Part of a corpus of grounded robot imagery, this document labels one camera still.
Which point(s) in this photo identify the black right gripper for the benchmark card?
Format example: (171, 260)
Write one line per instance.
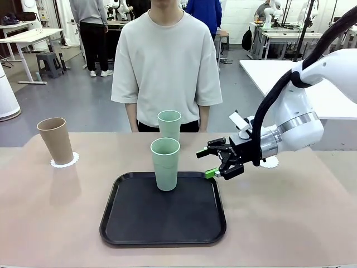
(242, 148)

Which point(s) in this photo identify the white paper coaster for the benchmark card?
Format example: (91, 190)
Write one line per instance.
(270, 164)
(76, 159)

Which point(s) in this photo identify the light green plastic cup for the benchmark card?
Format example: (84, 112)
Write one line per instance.
(166, 173)
(169, 125)

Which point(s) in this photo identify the brown plastic cup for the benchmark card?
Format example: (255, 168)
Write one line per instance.
(55, 142)

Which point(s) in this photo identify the person's right forearm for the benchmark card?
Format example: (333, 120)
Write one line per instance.
(131, 117)

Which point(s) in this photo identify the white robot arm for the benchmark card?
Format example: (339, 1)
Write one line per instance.
(120, 9)
(269, 14)

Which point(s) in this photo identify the person's left forearm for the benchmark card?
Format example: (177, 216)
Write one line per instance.
(203, 117)

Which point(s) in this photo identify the black plastic tray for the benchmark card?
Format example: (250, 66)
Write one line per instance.
(167, 220)

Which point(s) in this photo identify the large white table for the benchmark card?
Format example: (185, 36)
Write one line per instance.
(267, 72)

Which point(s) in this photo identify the person in beige shirt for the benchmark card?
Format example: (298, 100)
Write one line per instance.
(167, 56)

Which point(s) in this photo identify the black backpack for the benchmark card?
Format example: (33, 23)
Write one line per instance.
(246, 40)

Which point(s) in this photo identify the wooden top table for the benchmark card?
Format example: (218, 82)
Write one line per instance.
(223, 33)

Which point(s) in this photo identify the long white desk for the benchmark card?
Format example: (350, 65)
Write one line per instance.
(287, 35)

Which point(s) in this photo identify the person in blue top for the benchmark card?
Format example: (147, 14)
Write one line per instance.
(206, 14)

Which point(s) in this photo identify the black tripod pole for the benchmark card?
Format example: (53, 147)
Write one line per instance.
(302, 36)

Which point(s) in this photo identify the seated person in grey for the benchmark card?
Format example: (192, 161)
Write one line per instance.
(260, 12)

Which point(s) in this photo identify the person in black trousers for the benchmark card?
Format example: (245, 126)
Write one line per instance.
(93, 42)

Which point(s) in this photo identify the grey plastic stool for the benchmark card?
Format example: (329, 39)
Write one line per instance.
(50, 57)

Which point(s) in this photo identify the pale green bottle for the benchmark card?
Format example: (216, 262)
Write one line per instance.
(38, 76)

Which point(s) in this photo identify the white cylinder appliance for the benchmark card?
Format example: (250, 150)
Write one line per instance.
(8, 103)

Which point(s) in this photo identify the white desk with slanted legs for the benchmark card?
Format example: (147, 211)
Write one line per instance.
(28, 35)

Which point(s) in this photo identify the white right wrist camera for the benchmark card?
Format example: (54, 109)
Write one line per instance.
(237, 120)

